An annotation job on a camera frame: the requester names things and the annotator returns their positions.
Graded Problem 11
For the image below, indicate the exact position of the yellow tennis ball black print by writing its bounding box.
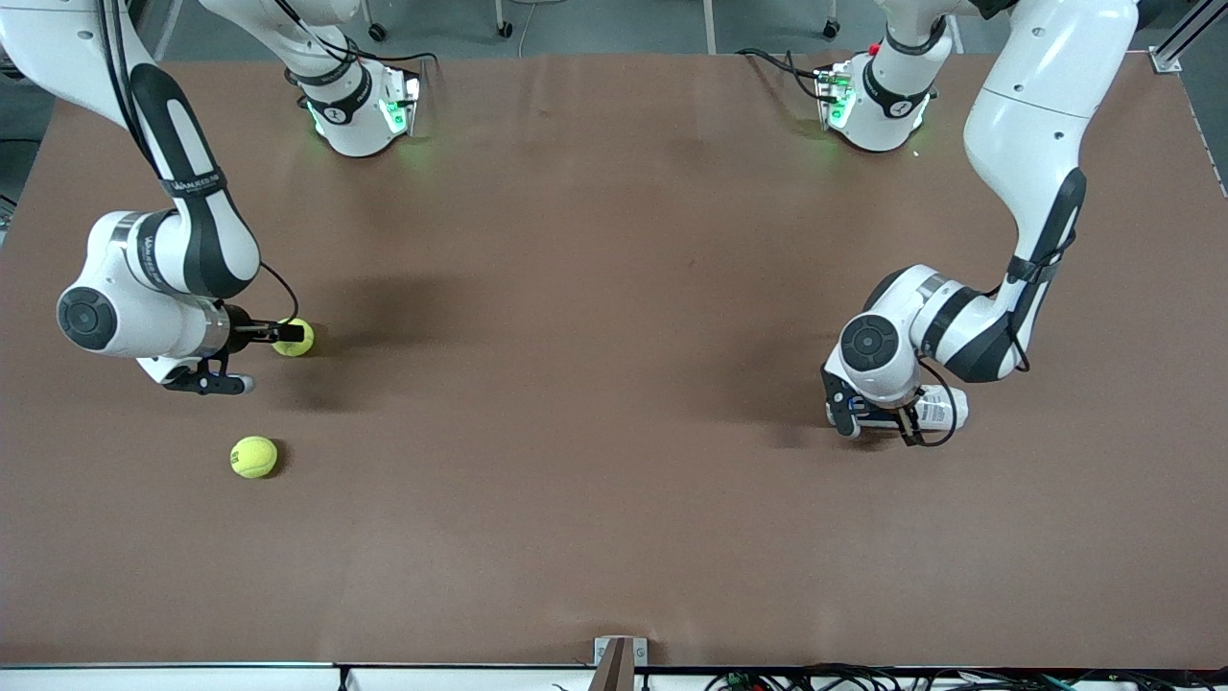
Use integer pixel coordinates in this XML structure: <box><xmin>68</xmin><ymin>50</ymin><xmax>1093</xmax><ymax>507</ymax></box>
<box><xmin>272</xmin><ymin>319</ymin><xmax>316</xmax><ymax>358</ymax></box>

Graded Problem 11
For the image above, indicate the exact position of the clear tennis ball can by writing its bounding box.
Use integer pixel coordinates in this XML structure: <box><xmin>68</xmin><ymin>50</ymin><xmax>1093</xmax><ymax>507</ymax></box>
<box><xmin>854</xmin><ymin>384</ymin><xmax>970</xmax><ymax>435</ymax></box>

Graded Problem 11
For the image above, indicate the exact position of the yellow tennis ball brown print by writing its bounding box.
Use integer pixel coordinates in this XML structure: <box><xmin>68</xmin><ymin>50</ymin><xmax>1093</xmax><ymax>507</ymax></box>
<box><xmin>229</xmin><ymin>436</ymin><xmax>279</xmax><ymax>480</ymax></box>

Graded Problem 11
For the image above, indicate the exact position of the metal base connector plate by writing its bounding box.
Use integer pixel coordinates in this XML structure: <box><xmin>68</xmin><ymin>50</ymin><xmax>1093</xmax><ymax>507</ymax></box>
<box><xmin>379</xmin><ymin>69</ymin><xmax>423</xmax><ymax>137</ymax></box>
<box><xmin>815</xmin><ymin>60</ymin><xmax>855</xmax><ymax>131</ymax></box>

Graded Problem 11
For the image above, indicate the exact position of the brown paper table cover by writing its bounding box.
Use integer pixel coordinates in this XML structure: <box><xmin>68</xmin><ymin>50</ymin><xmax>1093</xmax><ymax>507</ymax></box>
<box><xmin>0</xmin><ymin>50</ymin><xmax>1228</xmax><ymax>670</ymax></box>

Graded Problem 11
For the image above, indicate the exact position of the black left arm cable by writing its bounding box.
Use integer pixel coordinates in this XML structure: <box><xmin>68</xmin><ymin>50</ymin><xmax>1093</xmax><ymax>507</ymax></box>
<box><xmin>902</xmin><ymin>230</ymin><xmax>1075</xmax><ymax>449</ymax></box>

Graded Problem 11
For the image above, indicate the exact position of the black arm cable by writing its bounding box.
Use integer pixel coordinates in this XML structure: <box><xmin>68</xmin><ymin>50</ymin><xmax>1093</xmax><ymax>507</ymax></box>
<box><xmin>902</xmin><ymin>230</ymin><xmax>1075</xmax><ymax>449</ymax></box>
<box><xmin>96</xmin><ymin>0</ymin><xmax>300</xmax><ymax>332</ymax></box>

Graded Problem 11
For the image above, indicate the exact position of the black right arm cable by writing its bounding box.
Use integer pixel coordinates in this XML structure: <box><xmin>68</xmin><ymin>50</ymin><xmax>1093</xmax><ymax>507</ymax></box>
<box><xmin>96</xmin><ymin>0</ymin><xmax>300</xmax><ymax>332</ymax></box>

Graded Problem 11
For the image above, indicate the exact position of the black cable bundle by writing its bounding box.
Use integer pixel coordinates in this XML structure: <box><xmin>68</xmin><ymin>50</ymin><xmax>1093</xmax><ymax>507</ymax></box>
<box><xmin>705</xmin><ymin>662</ymin><xmax>1228</xmax><ymax>691</ymax></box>

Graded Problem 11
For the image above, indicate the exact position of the black base cable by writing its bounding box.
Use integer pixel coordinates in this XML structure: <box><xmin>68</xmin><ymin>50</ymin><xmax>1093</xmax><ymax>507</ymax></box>
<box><xmin>283</xmin><ymin>0</ymin><xmax>437</xmax><ymax>68</ymax></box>
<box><xmin>737</xmin><ymin>48</ymin><xmax>828</xmax><ymax>102</ymax></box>

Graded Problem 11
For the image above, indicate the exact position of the white table edge rail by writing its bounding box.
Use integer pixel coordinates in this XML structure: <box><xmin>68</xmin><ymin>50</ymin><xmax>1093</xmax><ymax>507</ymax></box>
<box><xmin>0</xmin><ymin>662</ymin><xmax>596</xmax><ymax>691</ymax></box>

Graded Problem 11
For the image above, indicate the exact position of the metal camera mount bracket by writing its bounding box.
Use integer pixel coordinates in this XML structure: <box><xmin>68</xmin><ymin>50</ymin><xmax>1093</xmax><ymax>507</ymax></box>
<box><xmin>593</xmin><ymin>635</ymin><xmax>649</xmax><ymax>691</ymax></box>

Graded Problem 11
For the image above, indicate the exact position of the aluminium frame profile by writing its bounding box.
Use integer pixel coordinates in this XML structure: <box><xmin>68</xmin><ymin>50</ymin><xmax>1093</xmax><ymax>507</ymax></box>
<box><xmin>1151</xmin><ymin>0</ymin><xmax>1228</xmax><ymax>75</ymax></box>

